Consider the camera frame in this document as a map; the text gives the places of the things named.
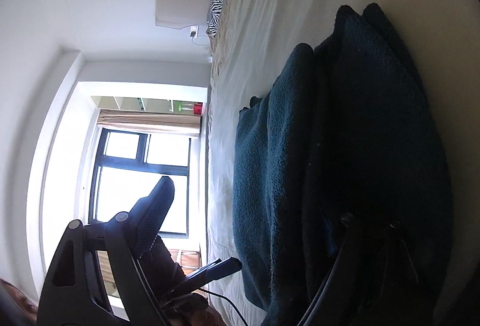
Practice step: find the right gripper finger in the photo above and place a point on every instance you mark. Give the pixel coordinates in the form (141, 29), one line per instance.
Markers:
(73, 292)

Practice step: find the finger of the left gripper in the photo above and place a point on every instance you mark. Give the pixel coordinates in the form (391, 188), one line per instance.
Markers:
(216, 270)

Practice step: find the dark teal knit sweater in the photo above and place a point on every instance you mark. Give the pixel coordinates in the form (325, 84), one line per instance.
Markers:
(342, 197)

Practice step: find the person's left hand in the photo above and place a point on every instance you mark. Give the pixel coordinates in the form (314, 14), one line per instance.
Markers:
(162, 274)

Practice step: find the black framed window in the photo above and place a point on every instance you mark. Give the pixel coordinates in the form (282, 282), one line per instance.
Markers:
(128, 165)

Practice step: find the beige curtain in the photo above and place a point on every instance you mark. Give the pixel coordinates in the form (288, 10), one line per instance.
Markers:
(148, 122)

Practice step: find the red box on shelf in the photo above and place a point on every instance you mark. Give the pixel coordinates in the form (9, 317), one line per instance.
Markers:
(198, 108)

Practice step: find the beige bed cover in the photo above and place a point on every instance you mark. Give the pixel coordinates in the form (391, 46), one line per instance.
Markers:
(253, 43)

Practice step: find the white wall power socket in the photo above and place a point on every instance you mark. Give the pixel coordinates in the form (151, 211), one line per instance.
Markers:
(194, 31)

